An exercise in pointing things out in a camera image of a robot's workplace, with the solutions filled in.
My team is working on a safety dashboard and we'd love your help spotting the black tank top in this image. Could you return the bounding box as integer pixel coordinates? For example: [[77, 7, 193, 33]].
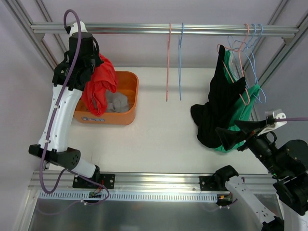
[[191, 45, 245, 149]]

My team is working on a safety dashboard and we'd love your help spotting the pink hanger with black top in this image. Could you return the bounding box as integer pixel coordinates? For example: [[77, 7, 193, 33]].
[[222, 23, 250, 106]]

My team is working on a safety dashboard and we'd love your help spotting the pink wire hanger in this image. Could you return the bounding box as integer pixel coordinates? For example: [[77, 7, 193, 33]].
[[166, 23, 172, 102]]

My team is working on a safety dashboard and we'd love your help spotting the blue wire hanger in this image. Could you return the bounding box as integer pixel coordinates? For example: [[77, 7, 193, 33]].
[[245, 24, 267, 104], [178, 23, 184, 101]]

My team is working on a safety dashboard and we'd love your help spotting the grey tank top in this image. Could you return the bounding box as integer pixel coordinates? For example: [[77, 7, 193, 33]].
[[92, 92, 130, 113]]

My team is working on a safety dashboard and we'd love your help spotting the red tank top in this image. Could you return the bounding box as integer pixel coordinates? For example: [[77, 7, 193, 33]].
[[81, 53, 118, 116]]

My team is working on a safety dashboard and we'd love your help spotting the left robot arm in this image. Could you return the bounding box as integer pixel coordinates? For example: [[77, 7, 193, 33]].
[[28, 32, 103, 188]]

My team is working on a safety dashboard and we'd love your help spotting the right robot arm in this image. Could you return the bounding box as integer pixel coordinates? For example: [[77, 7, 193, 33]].
[[213, 117, 308, 231]]

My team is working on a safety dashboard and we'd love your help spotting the green tank top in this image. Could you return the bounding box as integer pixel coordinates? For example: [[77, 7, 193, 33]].
[[214, 50, 262, 154]]

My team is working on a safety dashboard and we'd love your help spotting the blue hanger with green top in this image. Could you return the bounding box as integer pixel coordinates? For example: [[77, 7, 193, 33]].
[[227, 24, 262, 104]]

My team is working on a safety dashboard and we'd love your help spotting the orange plastic bin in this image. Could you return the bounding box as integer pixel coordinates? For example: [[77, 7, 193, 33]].
[[73, 71, 139, 125]]

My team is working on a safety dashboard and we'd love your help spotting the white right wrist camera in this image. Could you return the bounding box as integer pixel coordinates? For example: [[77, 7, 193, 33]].
[[258, 109, 287, 136]]

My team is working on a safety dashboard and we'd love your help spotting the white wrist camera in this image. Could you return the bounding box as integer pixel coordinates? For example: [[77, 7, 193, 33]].
[[258, 109, 287, 136], [64, 21, 88, 36]]

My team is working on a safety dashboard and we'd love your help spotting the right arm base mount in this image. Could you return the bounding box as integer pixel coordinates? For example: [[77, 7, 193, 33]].
[[199, 174, 229, 191]]

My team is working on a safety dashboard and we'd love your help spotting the blue empty wire hanger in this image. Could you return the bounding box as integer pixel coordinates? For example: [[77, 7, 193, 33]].
[[245, 24, 267, 104]]

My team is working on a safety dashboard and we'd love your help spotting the aluminium hanging rail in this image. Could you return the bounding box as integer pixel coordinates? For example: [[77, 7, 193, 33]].
[[30, 23, 300, 38]]

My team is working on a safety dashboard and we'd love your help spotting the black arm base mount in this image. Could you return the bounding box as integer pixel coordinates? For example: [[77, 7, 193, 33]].
[[72, 173, 116, 189]]

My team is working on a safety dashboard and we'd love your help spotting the white slotted cable duct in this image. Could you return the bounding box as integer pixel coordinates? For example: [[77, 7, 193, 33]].
[[38, 191, 218, 203]]

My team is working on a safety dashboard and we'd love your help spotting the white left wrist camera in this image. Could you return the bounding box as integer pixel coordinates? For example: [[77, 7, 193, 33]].
[[64, 21, 88, 36]]

